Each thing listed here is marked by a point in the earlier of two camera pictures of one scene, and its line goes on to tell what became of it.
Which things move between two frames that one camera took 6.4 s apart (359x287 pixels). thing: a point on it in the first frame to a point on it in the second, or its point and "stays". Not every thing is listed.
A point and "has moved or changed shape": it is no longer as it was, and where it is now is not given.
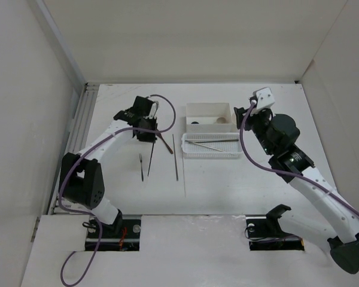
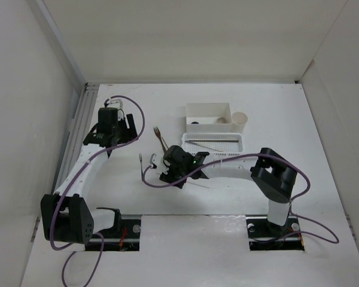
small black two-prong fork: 142,168 stays
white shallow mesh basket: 211,145 stays
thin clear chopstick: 183,174 has moved or changed shape
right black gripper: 251,117 to 168,178
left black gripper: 151,138 to 129,132
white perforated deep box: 206,115 stays
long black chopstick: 218,141 to 212,137
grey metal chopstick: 212,149 stays
